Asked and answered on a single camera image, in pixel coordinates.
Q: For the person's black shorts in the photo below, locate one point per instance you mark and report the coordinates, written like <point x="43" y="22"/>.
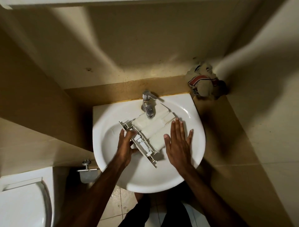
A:
<point x="140" y="215"/>

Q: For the person's right hand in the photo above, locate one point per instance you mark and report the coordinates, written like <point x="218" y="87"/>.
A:
<point x="178" y="149"/>

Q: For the beige striped rag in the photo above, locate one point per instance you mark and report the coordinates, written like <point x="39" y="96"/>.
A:
<point x="205" y="83"/>

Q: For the white ceramic sink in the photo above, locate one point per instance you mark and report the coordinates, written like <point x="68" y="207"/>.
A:
<point x="144" y="177"/>

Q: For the white detergent drawer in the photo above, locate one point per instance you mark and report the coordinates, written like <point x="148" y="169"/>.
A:
<point x="151" y="131"/>

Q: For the white mirror cabinet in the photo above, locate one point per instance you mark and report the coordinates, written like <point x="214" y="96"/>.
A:
<point x="70" y="2"/>

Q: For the person's right forearm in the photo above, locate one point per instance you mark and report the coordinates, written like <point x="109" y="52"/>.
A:
<point x="210" y="201"/>

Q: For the person's left hand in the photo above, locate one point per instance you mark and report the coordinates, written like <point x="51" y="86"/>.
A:
<point x="125" y="149"/>

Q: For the metal toilet paper holder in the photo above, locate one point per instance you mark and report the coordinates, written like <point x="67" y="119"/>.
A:
<point x="86" y="174"/>

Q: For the white toilet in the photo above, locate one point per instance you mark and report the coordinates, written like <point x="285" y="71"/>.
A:
<point x="21" y="201"/>

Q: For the chrome faucet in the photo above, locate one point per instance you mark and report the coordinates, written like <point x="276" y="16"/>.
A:
<point x="148" y="105"/>

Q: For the person's left forearm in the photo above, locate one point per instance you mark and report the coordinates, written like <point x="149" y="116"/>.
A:
<point x="93" y="196"/>

